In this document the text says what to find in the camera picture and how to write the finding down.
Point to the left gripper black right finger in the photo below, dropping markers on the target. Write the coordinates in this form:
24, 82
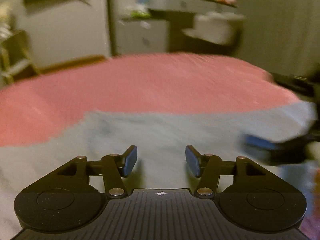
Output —
209, 168

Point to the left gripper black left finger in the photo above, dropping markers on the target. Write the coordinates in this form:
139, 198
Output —
113, 168

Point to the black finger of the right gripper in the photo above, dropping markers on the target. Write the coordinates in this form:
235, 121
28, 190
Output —
258, 142

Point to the grey sweatpants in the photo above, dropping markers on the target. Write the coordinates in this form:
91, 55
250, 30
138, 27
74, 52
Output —
160, 139

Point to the pink ribbed bedspread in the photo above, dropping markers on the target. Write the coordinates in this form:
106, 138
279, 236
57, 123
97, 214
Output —
37, 109

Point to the grey drawer cabinet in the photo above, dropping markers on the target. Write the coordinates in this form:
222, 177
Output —
163, 30

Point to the yellow two-tier side table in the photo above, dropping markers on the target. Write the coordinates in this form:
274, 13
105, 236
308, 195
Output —
15, 57

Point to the wooden bed frame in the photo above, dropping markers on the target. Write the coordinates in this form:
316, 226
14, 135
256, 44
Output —
74, 63

